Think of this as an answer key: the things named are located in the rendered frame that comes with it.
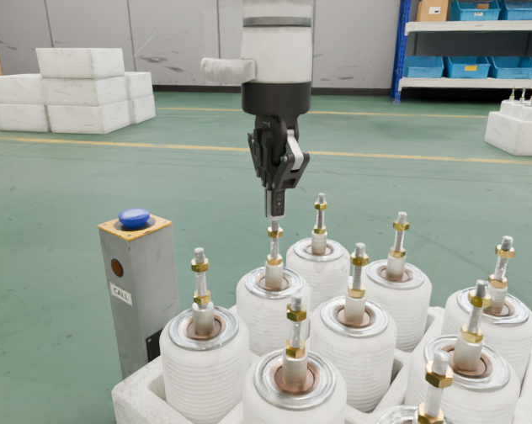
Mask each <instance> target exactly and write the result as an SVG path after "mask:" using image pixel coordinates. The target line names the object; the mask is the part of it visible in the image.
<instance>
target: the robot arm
mask: <svg viewBox="0 0 532 424"><path fill-rule="evenodd" d="M311 11H312V0H242V27H244V28H243V29H242V45H241V59H232V60H227V59H215V58H204V59H202V60H201V63H200V77H201V78H204V79H206V80H209V81H212V82H218V83H225V84H228V83H237V84H240V83H241V84H242V110H243V111H244V112H245V113H247V114H252V115H256V118H255V128H254V130H253V132H250V133H247V140H248V144H249V148H250V152H251V155H252V159H253V165H254V168H255V172H256V176H257V178H261V184H262V186H263V187H265V188H264V215H265V216H266V217H267V218H268V219H269V220H280V219H283V218H284V217H285V190H286V189H289V188H295V187H296V185H297V183H298V182H299V180H300V179H301V176H302V174H303V172H304V171H305V169H306V166H307V164H308V163H309V161H310V154H309V152H308V151H301V150H300V148H299V146H298V140H299V137H300V132H299V128H298V121H297V118H298V117H299V116H300V115H301V114H305V113H307V112H308V111H309V110H310V107H311V70H312V42H311V28H310V27H311Z"/></svg>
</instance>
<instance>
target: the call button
mask: <svg viewBox="0 0 532 424"><path fill-rule="evenodd" d="M118 217H119V222H120V223H122V225H123V226H124V227H128V228H136V227H140V226H143V225H145V224H146V223H147V221H148V220H149V219H150V212H149V211H148V210H146V209H141V208H134V209H127V210H124V211H122V212H121V213H119V215H118Z"/></svg>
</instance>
